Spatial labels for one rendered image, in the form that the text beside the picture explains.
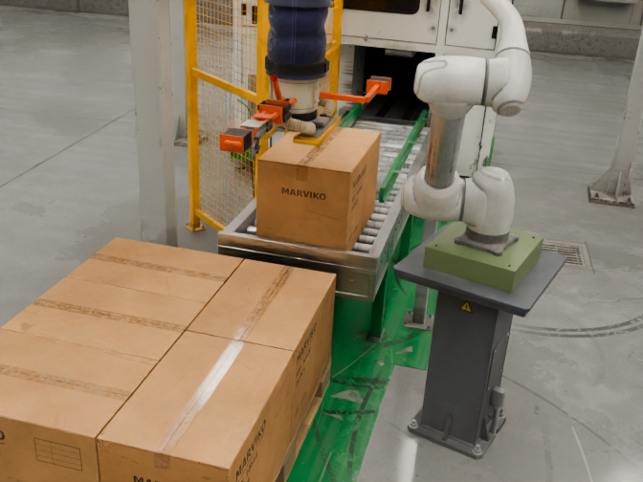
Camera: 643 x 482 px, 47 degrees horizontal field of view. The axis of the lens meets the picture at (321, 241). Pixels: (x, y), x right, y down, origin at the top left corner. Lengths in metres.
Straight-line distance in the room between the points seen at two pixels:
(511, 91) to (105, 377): 1.49
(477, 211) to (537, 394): 1.12
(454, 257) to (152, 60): 1.97
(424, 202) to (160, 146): 1.84
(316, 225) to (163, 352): 0.92
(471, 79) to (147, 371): 1.33
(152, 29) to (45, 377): 1.98
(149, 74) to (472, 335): 2.11
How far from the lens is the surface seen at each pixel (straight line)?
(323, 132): 2.74
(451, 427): 3.07
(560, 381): 3.60
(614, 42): 11.79
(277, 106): 2.52
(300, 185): 3.06
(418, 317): 3.79
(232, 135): 2.21
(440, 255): 2.66
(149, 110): 3.99
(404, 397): 3.29
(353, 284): 3.13
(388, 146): 4.66
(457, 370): 2.91
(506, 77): 2.15
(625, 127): 5.76
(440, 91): 2.14
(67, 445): 2.31
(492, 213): 2.64
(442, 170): 2.46
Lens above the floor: 1.95
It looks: 25 degrees down
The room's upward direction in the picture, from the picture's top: 3 degrees clockwise
